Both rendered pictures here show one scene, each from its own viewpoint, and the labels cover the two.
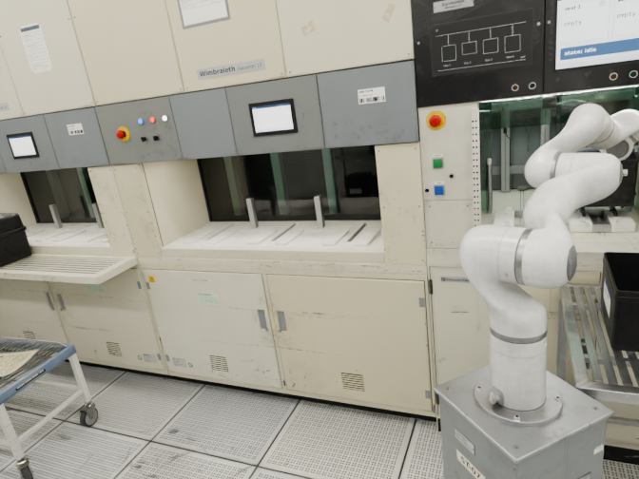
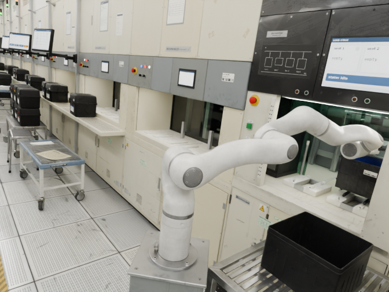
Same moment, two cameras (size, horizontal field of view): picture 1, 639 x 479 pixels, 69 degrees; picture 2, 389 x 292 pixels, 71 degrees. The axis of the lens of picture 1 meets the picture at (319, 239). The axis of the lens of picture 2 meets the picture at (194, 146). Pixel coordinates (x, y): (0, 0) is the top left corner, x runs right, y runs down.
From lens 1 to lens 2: 0.82 m
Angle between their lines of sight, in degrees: 23
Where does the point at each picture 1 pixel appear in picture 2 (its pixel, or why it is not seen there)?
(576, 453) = not seen: outside the picture
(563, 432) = (165, 277)
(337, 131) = (209, 92)
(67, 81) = (124, 41)
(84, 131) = (123, 65)
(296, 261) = not seen: hidden behind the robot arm
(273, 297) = not seen: hidden behind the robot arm
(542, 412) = (169, 264)
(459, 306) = (241, 217)
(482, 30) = (287, 53)
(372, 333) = (198, 213)
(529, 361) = (168, 229)
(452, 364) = (229, 251)
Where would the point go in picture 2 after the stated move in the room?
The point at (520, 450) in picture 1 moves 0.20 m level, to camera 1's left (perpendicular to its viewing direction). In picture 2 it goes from (136, 270) to (93, 249)
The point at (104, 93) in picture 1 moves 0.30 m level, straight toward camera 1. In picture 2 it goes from (134, 50) to (124, 46)
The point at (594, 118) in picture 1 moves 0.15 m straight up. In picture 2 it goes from (300, 115) to (308, 75)
